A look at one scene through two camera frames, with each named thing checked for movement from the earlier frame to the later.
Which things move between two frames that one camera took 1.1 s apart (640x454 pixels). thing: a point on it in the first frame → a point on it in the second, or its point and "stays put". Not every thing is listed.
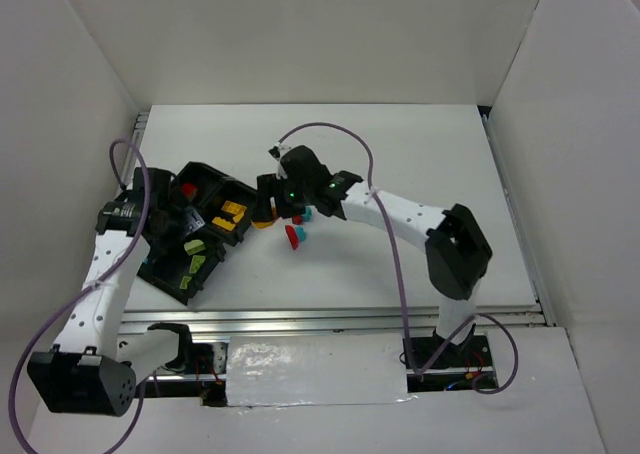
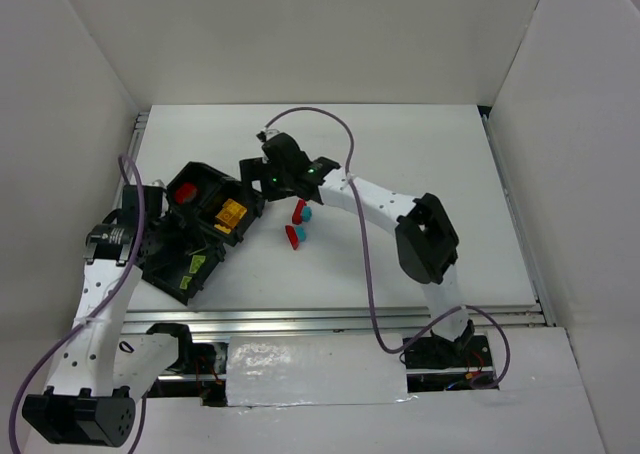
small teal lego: x=301 y=232 stays put
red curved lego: x=292 y=236 stays put
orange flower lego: x=273 y=219 → x=231 y=212
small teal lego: x=307 y=217 stays put
